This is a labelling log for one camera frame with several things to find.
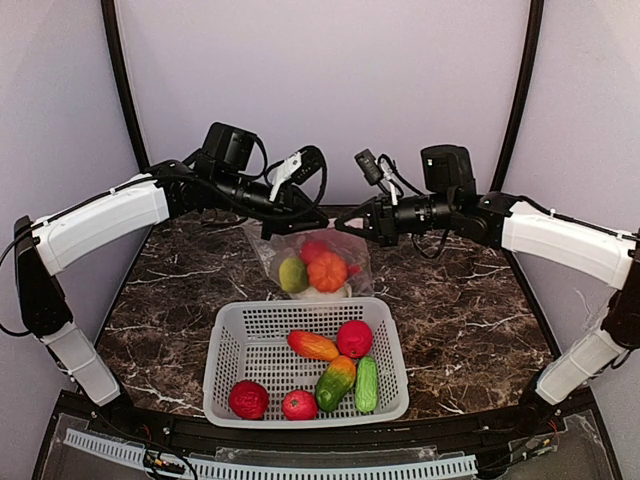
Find red tomato fruit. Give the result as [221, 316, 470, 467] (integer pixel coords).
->
[282, 390, 318, 421]

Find clear zip top bag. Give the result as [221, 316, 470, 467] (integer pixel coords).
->
[243, 222, 373, 300]

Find right black frame post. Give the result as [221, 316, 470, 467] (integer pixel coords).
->
[490, 0, 545, 191]

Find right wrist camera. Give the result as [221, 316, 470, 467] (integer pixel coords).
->
[355, 149, 404, 206]

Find right electronics board wires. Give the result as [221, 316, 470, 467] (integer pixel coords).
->
[509, 419, 566, 464]

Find white slotted cable duct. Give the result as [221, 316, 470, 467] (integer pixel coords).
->
[63, 428, 478, 479]

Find left electronics board wires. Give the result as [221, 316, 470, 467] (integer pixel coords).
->
[134, 424, 201, 480]

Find green orange mango toy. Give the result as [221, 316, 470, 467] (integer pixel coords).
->
[315, 356, 356, 412]

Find red chili pepper toy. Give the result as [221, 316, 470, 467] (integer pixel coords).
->
[347, 265, 361, 277]

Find orange yellow mango toy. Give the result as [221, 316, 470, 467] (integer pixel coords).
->
[287, 330, 340, 362]

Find white perforated plastic basket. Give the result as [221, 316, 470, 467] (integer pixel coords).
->
[203, 297, 409, 430]

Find white cauliflower toy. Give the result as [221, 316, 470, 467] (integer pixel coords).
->
[291, 283, 352, 301]

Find red wrinkled fruit front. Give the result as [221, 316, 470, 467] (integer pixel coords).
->
[228, 380, 270, 420]

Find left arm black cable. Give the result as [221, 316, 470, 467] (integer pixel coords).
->
[249, 134, 330, 211]

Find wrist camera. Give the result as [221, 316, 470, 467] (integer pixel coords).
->
[355, 149, 404, 206]
[269, 146, 324, 202]

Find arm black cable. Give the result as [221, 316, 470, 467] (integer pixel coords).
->
[412, 229, 451, 260]
[249, 134, 330, 211]

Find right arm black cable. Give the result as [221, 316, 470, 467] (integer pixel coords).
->
[412, 229, 451, 260]

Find orange pumpkin toy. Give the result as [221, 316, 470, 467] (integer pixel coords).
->
[307, 252, 348, 292]

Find green bitter gourd toy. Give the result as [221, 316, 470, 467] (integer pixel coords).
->
[355, 356, 378, 414]

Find yellow lemon toy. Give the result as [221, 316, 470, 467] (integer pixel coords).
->
[278, 256, 309, 294]

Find red wrinkled fruit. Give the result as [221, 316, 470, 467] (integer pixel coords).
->
[300, 240, 329, 265]
[228, 380, 270, 420]
[336, 320, 374, 359]

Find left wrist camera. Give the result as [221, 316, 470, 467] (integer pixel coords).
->
[269, 146, 324, 202]

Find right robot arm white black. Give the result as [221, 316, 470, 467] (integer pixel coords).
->
[335, 145, 639, 406]

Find left black frame post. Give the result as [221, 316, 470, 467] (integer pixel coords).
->
[100, 0, 150, 172]

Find black front rail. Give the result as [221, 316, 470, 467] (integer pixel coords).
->
[49, 389, 614, 477]

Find electronics board wires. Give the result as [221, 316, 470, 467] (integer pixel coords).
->
[509, 419, 566, 464]
[134, 424, 201, 480]

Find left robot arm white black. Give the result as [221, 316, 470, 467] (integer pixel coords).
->
[3, 122, 328, 407]

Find black frame post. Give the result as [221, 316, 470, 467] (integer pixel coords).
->
[490, 0, 545, 191]
[100, 0, 150, 172]

